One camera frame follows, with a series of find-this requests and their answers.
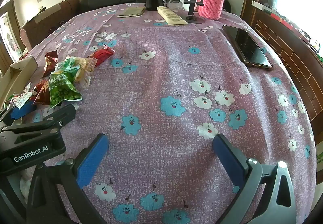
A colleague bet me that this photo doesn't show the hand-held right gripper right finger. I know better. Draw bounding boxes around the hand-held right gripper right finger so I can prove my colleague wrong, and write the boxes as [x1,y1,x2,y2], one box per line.
[213,134,297,224]

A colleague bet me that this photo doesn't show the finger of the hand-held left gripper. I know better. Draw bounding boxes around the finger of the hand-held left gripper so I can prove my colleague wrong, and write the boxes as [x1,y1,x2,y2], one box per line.
[0,104,76,150]
[0,101,38,127]

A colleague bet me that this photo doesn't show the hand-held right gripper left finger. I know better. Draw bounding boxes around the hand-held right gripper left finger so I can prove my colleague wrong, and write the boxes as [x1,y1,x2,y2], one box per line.
[26,134,109,224]

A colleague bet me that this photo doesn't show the white red candy wrapper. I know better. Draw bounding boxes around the white red candy wrapper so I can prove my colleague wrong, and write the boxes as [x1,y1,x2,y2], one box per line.
[13,87,38,110]

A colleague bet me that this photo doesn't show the red orange snack packet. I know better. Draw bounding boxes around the red orange snack packet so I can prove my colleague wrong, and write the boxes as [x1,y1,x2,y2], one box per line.
[34,80,55,105]

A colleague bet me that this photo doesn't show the green pea snack packet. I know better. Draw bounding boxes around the green pea snack packet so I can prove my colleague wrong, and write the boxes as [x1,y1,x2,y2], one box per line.
[49,67,83,109]

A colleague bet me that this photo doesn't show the cardboard box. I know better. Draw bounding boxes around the cardboard box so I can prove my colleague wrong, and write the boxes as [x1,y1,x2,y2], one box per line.
[0,56,38,113]

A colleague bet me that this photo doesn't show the green clear snack packet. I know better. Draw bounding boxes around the green clear snack packet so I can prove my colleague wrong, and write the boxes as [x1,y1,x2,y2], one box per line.
[54,59,80,73]

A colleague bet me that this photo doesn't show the dark red snack packet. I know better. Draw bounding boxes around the dark red snack packet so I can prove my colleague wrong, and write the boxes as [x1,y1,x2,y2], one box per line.
[43,51,59,77]

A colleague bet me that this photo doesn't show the clear yellow biscuit packet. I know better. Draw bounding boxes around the clear yellow biscuit packet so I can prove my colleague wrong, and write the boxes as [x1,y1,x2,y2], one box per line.
[64,56,98,88]

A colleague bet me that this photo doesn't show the bright red snack packet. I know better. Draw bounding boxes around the bright red snack packet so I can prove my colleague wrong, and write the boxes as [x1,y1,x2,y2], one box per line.
[87,46,115,67]

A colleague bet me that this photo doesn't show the glass panel door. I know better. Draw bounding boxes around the glass panel door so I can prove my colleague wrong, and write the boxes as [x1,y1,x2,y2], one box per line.
[0,0,26,69]

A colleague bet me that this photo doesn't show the brown armchair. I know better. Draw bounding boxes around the brown armchair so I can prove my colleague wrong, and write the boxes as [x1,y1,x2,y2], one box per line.
[20,0,80,52]

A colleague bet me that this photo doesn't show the purple floral tablecloth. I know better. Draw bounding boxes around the purple floral tablecloth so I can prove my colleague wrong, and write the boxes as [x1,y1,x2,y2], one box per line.
[5,3,316,224]

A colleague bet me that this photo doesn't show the black smartphone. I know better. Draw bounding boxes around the black smartphone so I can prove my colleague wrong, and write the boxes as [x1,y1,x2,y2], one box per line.
[222,24,273,70]

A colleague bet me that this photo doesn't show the brown wooden cabinet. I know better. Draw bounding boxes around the brown wooden cabinet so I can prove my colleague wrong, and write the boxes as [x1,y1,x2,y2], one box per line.
[241,0,323,139]

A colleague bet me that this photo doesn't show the small black holder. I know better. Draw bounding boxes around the small black holder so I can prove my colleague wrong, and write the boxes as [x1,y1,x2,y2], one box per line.
[144,0,162,11]

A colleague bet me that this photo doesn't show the beige tube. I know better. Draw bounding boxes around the beige tube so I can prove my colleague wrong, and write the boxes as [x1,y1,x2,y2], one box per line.
[156,6,189,26]

